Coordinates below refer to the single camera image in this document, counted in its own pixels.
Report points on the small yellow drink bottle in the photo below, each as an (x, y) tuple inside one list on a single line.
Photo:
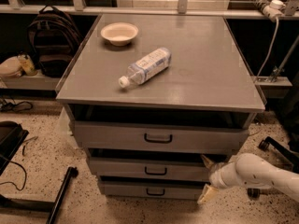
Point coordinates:
[(27, 64)]

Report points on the dark brown backpack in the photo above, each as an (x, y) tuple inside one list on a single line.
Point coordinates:
[(55, 39)]

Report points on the low grey shelf ledge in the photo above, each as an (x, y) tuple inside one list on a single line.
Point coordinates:
[(38, 82)]

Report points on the metal window railing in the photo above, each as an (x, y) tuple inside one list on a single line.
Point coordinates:
[(124, 3)]

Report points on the white ceramic bowl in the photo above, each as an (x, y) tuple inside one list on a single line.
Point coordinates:
[(119, 33)]

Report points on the grey drawer cabinet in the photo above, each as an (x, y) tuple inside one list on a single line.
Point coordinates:
[(206, 84)]

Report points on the black equipment on floor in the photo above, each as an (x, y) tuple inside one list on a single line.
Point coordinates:
[(12, 135)]

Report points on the grey drawer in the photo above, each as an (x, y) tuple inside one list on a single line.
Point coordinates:
[(150, 188), (178, 139), (147, 164)]

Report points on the clear plastic water bottle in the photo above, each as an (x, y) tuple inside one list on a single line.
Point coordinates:
[(146, 68)]

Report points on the black stand leg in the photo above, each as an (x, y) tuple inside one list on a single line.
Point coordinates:
[(50, 208)]

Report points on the black office chair base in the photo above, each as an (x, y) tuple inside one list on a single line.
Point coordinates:
[(277, 153)]

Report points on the grey top drawer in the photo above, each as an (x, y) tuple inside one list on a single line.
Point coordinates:
[(178, 139)]

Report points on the grey bottom drawer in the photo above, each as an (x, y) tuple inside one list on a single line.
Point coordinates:
[(150, 188)]

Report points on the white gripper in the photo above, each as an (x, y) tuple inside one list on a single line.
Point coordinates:
[(217, 176)]

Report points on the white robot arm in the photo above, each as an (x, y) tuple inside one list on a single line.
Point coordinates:
[(248, 171)]

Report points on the white round lidded container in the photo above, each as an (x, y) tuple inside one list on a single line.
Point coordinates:
[(10, 68)]

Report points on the white power strip with cable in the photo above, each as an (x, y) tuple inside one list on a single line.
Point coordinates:
[(272, 11)]

